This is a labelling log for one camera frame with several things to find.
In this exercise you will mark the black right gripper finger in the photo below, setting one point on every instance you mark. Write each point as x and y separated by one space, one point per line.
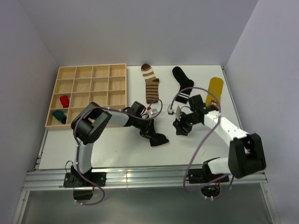
179 125
182 131

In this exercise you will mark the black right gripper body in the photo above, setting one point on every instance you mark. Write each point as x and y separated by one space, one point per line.
189 120

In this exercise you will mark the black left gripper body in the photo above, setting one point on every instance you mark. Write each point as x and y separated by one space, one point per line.
139 123

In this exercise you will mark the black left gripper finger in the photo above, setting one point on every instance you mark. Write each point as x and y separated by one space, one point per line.
146 134
149 127

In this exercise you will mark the black sock with white stripes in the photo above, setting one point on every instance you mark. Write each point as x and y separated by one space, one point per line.
184 82

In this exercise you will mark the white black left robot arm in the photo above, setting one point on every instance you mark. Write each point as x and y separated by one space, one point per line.
90 124

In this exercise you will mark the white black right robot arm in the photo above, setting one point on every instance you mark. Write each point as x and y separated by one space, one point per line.
245 150

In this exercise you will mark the brown striped sock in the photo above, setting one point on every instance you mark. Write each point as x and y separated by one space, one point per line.
151 83

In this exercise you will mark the yellow sock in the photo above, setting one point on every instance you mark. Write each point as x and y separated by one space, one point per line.
215 87

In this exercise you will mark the wooden compartment tray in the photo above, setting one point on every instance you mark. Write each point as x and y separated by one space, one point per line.
104 84

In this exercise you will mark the red rolled sock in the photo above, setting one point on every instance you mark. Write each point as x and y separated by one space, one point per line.
64 100

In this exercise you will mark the green rolled sock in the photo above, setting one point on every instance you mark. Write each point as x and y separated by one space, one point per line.
60 116

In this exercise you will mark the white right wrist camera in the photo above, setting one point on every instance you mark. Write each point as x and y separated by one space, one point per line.
175 111

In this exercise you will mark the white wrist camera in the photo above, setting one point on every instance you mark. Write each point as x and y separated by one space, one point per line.
151 111
175 111

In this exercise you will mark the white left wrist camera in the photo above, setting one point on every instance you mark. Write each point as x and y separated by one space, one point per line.
151 111

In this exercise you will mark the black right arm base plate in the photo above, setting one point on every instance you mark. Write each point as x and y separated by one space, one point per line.
198 177

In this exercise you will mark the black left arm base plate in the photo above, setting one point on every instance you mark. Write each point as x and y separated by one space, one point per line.
76 181

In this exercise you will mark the aluminium frame rail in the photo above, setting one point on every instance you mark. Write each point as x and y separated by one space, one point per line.
116 178

